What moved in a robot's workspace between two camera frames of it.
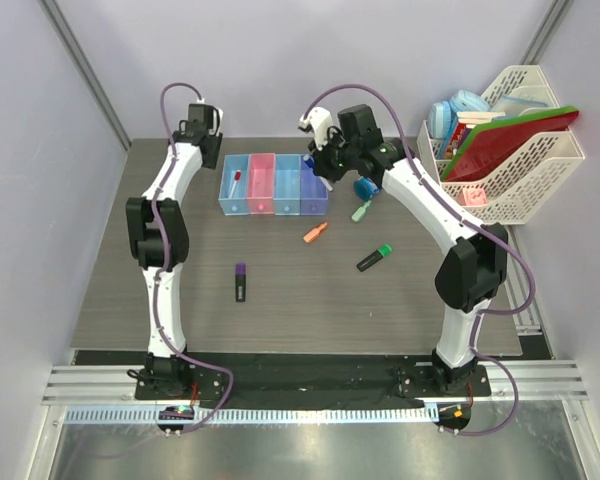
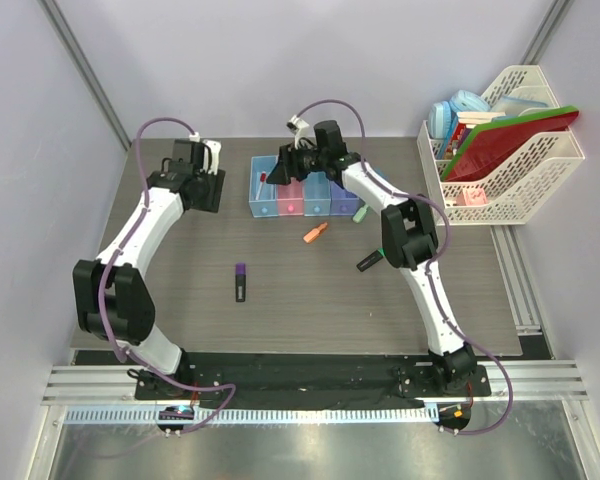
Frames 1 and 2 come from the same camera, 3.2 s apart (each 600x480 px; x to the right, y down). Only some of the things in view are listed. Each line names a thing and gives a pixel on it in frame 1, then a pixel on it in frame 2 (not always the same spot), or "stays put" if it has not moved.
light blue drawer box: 239,203 -> 262,197
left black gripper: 212,161 -> 210,204
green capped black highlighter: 373,258 stays put
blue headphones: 441,113 stays put
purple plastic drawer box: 313,191 -> 343,202
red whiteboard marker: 237,177 -> 263,178
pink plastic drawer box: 260,196 -> 291,198
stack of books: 467,122 stays put
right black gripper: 321,168 -> 287,166
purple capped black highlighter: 240,282 stays put
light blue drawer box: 287,185 -> 317,195
